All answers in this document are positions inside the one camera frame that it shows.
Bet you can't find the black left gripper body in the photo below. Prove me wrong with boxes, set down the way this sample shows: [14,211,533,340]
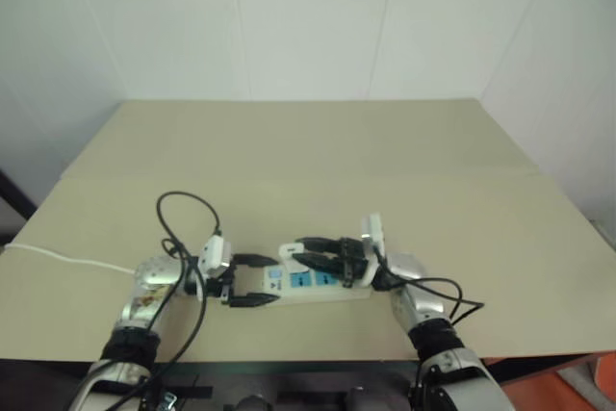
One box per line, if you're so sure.
[206,253,243,309]

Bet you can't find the white power strip blue sockets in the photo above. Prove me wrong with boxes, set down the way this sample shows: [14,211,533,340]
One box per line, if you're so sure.
[259,256,373,308]

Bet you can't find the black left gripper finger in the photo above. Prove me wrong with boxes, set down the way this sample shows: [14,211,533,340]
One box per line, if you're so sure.
[226,292,273,311]
[233,252,277,270]

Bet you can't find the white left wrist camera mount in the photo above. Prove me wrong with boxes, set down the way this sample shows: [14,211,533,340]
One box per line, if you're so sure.
[197,235,235,283]

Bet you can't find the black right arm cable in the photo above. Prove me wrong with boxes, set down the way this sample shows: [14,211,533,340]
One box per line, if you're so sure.
[377,256,486,328]

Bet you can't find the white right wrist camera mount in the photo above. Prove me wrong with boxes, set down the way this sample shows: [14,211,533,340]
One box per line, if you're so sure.
[359,212,389,288]

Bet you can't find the orange furniture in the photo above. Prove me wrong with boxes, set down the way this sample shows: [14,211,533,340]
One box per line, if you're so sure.
[480,352,616,411]

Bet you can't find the white power strip cord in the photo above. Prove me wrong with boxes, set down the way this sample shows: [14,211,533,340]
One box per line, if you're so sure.
[0,243,138,275]

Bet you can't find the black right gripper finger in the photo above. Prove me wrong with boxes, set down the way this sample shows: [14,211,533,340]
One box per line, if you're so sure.
[292,251,346,278]
[294,236,343,254]

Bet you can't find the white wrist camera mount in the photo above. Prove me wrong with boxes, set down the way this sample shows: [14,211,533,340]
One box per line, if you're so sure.
[359,212,389,288]
[197,235,235,283]

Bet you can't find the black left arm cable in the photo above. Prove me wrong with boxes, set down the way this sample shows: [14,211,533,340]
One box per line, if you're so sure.
[66,190,225,411]

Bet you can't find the dark rounded shape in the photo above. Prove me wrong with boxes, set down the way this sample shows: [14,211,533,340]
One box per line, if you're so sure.
[230,393,271,411]

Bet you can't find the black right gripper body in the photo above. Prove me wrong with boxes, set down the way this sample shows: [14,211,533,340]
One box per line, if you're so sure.
[336,236,374,290]

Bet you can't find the dark panel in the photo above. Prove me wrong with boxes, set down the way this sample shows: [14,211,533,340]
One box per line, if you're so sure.
[0,168,41,225]

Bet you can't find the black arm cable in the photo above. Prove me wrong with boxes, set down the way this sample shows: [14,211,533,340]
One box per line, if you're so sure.
[66,190,225,411]
[377,256,486,328]

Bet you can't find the white charger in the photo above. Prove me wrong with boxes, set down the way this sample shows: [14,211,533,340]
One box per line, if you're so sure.
[277,242,310,269]

